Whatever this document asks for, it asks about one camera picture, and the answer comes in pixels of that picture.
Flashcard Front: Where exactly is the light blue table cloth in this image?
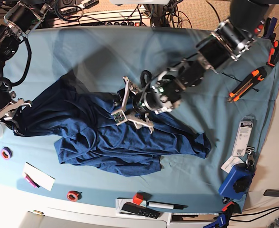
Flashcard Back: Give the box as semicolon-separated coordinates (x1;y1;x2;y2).
0;26;279;213

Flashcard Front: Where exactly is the blue black spring clamp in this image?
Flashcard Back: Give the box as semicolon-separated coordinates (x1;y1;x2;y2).
261;17;278;41

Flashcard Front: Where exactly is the white notepad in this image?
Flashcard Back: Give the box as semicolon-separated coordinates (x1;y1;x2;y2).
22;162;55;191

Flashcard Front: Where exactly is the white power strip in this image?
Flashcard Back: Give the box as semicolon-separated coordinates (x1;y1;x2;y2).
47;9;151;28

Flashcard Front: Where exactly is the orange black clamp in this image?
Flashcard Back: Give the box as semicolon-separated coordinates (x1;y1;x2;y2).
267;40;279;68

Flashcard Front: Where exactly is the red tape roll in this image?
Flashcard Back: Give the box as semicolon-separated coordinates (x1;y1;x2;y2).
67;190;82;202

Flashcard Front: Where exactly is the orange black utility knife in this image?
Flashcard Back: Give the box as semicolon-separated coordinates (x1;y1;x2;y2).
227;66;268;103

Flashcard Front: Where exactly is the blue box with black knob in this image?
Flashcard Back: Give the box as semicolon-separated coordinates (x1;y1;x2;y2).
219;164;255;200

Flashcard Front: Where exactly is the pink pen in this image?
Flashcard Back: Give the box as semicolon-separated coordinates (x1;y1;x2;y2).
24;173;40;189

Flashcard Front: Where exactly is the black zip tie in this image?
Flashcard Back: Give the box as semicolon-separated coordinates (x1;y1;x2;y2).
221;72;260;92

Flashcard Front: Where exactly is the white black marker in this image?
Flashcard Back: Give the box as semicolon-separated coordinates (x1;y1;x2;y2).
147;201;187;210

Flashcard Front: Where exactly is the blue t-shirt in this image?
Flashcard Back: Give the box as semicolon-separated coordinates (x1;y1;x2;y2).
19;75;212;177

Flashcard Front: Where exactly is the red cube block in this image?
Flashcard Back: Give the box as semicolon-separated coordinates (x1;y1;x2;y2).
132;193;144;205

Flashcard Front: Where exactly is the white paper tag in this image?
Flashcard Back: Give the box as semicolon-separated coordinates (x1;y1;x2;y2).
221;156;243;173

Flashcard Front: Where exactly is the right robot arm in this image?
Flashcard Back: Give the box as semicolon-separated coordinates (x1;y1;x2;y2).
0;0;55;110

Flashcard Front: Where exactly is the black remote control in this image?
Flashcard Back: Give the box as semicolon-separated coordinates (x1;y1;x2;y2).
121;202;161;219

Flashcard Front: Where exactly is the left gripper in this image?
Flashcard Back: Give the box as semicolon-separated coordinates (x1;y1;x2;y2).
132;82;182;114

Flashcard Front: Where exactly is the blue orange bottom clamp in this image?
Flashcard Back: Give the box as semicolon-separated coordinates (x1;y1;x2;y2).
203;201;240;228

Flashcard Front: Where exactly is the purple tape roll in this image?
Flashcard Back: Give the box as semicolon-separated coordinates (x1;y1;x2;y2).
1;147;12;160

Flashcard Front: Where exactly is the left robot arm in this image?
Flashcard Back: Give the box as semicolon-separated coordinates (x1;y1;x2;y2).
133;0;271;114

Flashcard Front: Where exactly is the clear blister pack with label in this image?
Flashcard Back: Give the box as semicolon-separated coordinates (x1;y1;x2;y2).
232;116;253;157

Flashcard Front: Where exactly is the black phone device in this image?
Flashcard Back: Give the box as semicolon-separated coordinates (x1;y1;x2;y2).
263;189;279;197

